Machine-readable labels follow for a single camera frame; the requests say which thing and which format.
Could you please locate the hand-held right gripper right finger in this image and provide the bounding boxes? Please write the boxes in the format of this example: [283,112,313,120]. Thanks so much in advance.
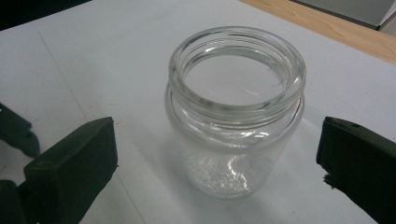
[316,116,396,224]

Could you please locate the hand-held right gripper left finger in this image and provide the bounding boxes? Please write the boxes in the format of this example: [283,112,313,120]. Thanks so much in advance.
[23,116,120,224]

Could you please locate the clear glass jar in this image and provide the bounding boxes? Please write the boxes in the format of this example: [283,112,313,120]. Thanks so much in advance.
[163,25,308,201]

